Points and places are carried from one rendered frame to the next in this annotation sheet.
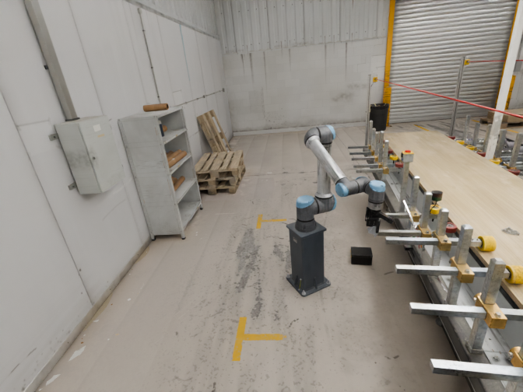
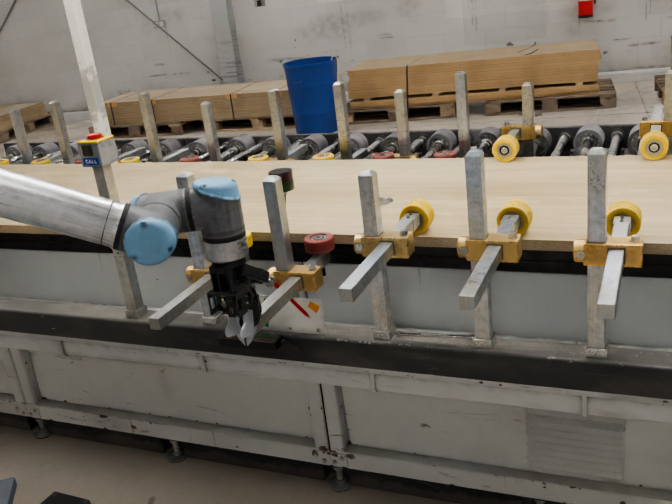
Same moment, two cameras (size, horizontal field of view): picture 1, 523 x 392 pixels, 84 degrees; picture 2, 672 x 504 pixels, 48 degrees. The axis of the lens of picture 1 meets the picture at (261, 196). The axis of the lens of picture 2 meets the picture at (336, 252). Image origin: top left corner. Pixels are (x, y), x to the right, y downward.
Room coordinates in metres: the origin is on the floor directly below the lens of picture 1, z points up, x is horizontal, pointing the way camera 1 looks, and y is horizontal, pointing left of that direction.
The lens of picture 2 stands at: (1.06, 0.71, 1.58)
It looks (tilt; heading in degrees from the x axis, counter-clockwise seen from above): 21 degrees down; 282
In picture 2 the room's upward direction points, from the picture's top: 7 degrees counter-clockwise
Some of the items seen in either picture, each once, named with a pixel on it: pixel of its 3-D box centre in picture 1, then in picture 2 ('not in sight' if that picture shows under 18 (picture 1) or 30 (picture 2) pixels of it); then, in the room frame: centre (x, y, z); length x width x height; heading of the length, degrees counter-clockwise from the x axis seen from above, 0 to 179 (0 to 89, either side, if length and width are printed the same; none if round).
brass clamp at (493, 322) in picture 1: (489, 309); (608, 251); (0.82, -0.83, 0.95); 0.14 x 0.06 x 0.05; 167
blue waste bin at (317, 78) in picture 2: not in sight; (315, 94); (2.68, -6.76, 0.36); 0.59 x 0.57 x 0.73; 83
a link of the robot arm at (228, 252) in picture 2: (375, 204); (227, 247); (1.60, -0.70, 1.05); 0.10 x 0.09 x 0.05; 167
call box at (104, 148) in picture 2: (407, 156); (98, 152); (2.07, -1.12, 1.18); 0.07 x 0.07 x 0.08; 77
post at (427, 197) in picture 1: (423, 226); (285, 267); (1.57, -1.01, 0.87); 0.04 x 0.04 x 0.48; 77
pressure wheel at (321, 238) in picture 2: (447, 232); (321, 255); (1.50, -1.13, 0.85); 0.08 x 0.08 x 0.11
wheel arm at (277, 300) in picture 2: (413, 233); (290, 289); (1.55, -0.94, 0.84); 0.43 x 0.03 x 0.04; 77
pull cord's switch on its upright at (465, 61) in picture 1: (458, 103); not in sight; (3.81, -2.67, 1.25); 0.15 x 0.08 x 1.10; 167
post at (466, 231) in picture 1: (458, 269); (479, 254); (1.08, -0.90, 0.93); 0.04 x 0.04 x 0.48; 77
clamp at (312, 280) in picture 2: (424, 232); (295, 277); (1.55, -1.01, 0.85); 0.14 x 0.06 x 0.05; 167
